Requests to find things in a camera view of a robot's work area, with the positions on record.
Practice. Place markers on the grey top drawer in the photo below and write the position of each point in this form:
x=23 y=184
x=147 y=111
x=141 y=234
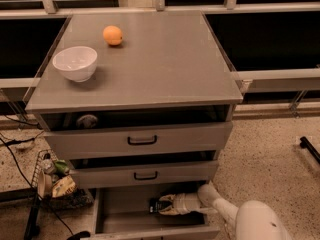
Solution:
x=140 y=131

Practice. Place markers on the metal window railing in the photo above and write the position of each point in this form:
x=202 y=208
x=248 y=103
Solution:
x=160 y=7

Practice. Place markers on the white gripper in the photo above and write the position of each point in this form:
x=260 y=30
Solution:
x=185 y=203

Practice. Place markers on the white ceramic bowl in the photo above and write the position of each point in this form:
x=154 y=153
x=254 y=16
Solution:
x=76 y=63

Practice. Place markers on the black stand leg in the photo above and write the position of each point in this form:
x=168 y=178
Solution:
x=32 y=229

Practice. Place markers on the orange fruit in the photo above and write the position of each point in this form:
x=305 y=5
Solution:
x=112 y=35

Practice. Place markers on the grey bottom drawer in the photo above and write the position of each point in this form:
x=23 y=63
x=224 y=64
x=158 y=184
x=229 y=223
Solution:
x=122 y=213

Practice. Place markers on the grey middle drawer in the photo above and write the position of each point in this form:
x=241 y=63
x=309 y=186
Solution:
x=144 y=169

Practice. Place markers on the blue rxbar snack bar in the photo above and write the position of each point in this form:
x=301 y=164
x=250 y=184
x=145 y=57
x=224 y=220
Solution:
x=155 y=205

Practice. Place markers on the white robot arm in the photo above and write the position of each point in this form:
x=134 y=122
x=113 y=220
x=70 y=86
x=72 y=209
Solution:
x=253 y=220

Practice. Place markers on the grey drawer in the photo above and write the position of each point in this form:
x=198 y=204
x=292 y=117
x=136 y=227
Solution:
x=122 y=213
x=144 y=169
x=140 y=131

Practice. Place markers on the round object in top drawer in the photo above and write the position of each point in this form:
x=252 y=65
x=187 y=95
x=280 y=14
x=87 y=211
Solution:
x=87 y=121

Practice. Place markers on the green snack packet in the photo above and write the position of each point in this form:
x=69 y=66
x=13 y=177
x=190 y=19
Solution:
x=62 y=167

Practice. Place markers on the yellow snack bag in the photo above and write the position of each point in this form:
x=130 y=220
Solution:
x=63 y=187

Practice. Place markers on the grey drawer cabinet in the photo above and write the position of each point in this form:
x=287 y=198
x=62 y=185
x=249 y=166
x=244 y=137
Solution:
x=165 y=60

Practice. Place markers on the black bar on floor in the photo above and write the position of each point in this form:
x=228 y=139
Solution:
x=306 y=144

